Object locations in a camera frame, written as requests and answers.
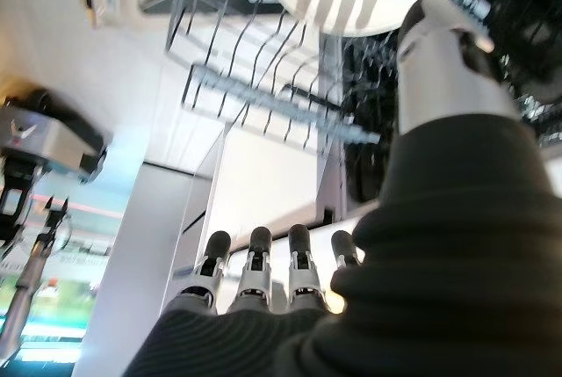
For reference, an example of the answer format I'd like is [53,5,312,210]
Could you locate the wire dishwasher rack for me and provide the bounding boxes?
[164,0,562,158]

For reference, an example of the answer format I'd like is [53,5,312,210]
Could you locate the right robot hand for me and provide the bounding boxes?
[122,0,562,377]

